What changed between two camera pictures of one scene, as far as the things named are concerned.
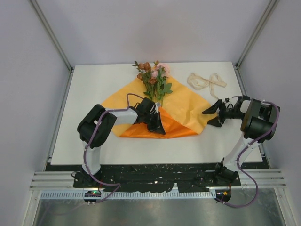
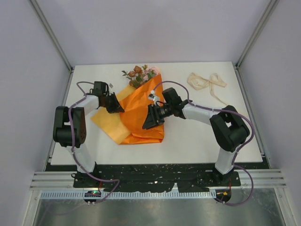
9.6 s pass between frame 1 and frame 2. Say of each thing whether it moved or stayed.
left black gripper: moved
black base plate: stayed
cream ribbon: stayed
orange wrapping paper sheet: moved
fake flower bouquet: moved
